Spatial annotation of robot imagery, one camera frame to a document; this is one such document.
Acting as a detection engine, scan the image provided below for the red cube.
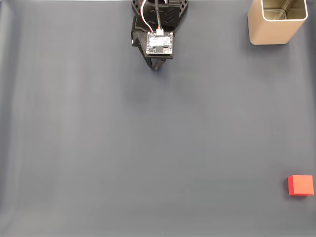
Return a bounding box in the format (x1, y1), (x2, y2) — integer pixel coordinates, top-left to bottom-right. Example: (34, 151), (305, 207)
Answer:
(287, 174), (315, 197)

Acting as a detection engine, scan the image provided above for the black camera cable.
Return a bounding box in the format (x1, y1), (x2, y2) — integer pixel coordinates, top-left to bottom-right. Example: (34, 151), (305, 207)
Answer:
(154, 0), (161, 31)

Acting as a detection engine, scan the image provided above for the white camera circuit board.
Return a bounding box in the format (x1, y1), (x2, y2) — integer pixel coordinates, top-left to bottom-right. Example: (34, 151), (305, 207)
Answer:
(146, 31), (174, 55)

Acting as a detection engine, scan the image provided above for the gold metal tin container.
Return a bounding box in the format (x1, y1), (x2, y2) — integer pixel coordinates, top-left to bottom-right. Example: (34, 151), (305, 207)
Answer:
(247, 0), (309, 46)

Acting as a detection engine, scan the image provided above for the grey table mat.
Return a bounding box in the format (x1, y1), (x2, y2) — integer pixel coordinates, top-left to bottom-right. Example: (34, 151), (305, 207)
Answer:
(0, 0), (316, 237)

